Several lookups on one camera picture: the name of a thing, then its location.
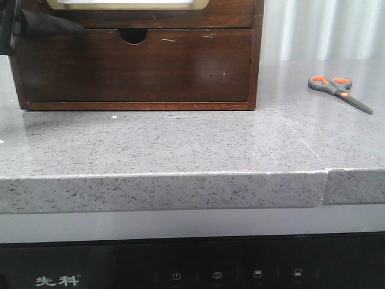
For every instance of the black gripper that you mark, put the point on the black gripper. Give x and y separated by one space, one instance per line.
30 25

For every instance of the white gold drawer handle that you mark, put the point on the white gold drawer handle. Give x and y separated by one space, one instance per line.
128 5

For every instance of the grey orange scissors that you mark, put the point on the grey orange scissors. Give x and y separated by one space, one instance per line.
337 87

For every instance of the wooden drawer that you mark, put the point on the wooden drawer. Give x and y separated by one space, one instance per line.
167 66
217 14

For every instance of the dark wooden drawer cabinet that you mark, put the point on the dark wooden drawer cabinet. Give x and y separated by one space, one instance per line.
135 36

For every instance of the white pleated curtain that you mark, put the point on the white pleated curtain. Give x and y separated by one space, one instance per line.
322 30

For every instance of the black appliance control panel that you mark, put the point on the black appliance control panel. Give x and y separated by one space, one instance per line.
352 260

